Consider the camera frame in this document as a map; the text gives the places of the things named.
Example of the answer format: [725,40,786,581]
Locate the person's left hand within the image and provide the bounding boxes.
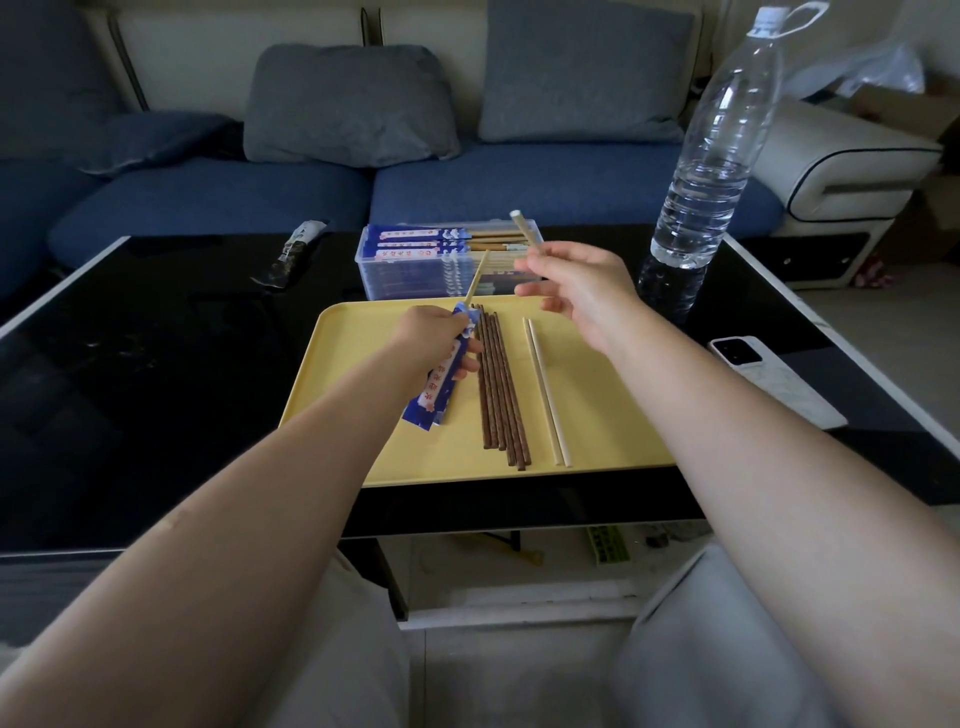
[388,303,486,390]

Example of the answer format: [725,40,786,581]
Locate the person's right hand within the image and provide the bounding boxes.
[513,241,648,355]

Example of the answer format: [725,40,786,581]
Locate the blue paper chopstick wrapper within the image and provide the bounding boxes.
[402,301,481,432]

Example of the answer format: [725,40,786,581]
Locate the person's right forearm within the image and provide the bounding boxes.
[598,303,960,728]

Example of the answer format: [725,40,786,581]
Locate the person's left forearm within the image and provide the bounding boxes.
[0,346,421,728]

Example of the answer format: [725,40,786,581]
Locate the clear plastic storage box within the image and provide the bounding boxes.
[354,218,546,303]

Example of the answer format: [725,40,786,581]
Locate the pile of blue wrapped chopsticks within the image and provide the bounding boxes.
[363,225,534,297]

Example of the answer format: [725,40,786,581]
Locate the row of brown wooden chopsticks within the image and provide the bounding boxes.
[472,304,534,472]

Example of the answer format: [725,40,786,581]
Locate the yellow plastic tray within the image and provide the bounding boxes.
[279,294,678,489]

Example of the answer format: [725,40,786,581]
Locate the dark crumpled packet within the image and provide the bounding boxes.
[250,219,330,291]

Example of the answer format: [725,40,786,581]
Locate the tall grey cushion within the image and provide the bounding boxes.
[477,0,696,144]

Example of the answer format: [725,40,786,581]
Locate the clear plastic water bottle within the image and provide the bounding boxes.
[649,1,831,271]

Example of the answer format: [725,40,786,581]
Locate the wide grey cushion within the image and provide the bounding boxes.
[243,42,462,168]

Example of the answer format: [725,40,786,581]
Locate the white smartphone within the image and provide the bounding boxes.
[706,335,849,432]

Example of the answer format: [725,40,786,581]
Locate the blue fabric sofa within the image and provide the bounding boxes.
[0,0,789,301]

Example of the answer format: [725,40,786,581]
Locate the green ridged object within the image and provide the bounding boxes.
[584,524,632,568]

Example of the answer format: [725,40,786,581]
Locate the small red patterned object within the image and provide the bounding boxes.
[850,253,895,291]

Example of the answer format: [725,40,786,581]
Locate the small blue cushion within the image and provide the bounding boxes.
[73,110,235,178]

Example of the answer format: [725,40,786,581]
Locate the clear plastic bag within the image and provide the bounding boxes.
[782,40,928,103]

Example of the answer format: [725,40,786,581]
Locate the person's grey trousers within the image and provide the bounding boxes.
[246,543,852,728]

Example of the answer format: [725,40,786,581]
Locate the large dark blue cushion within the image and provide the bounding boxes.
[0,0,127,163]

